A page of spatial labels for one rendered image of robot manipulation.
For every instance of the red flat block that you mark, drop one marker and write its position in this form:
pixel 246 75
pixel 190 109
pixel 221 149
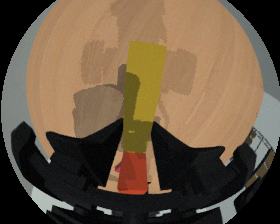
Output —
pixel 117 168

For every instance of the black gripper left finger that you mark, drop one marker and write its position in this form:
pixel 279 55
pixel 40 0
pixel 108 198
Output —
pixel 96 151

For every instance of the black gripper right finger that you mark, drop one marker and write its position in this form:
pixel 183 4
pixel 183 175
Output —
pixel 173 157

